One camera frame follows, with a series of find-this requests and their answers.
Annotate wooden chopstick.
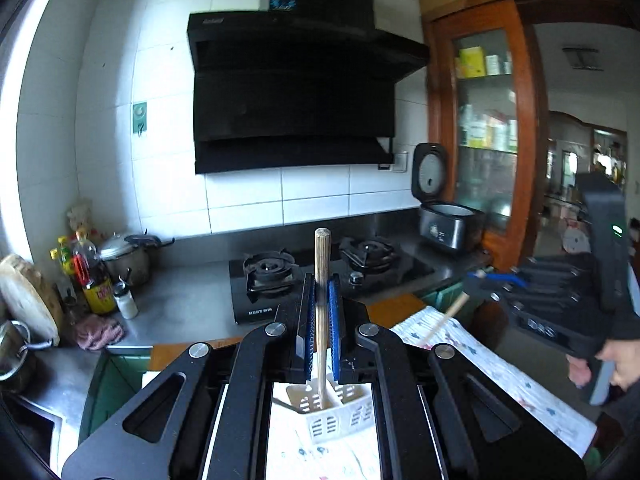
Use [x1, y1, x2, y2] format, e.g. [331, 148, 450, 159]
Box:
[314, 228, 331, 410]
[424, 270, 487, 344]

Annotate person's right hand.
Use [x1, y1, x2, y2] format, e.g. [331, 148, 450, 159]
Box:
[566, 340, 640, 391]

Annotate black gas stove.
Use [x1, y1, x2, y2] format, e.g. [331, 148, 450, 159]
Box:
[228, 235, 436, 325]

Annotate black rice cooker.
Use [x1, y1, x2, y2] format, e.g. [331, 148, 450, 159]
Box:
[411, 142, 486, 252]

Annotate white plastic utensil holder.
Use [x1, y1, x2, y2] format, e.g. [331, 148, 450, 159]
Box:
[285, 379, 375, 444]

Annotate white cartoon print cloth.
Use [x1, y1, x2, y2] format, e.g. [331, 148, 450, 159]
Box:
[264, 304, 594, 479]

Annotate wooden glass door cabinet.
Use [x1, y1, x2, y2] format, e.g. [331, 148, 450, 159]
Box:
[422, 0, 616, 271]

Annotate white seasoning shaker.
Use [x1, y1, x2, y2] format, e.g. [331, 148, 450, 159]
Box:
[113, 282, 139, 320]

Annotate green cabinet drawers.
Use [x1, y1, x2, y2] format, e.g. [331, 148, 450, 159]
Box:
[79, 347, 151, 442]

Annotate steel pressure cooker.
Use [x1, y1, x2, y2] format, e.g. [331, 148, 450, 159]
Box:
[98, 233, 175, 287]

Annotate pink dish cloth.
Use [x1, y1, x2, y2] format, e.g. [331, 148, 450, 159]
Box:
[73, 314, 125, 351]

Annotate black range hood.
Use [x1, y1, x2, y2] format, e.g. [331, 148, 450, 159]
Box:
[186, 0, 430, 174]

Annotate dark soy sauce bottle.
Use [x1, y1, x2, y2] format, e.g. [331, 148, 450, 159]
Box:
[73, 229, 116, 315]

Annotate yellow cap oil bottle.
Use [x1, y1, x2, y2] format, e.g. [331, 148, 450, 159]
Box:
[50, 235, 75, 278]

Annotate round wooden cutting board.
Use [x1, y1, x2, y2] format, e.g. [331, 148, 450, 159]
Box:
[0, 255, 63, 347]

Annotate green wall hook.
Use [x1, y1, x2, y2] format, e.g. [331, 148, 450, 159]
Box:
[131, 102, 148, 136]

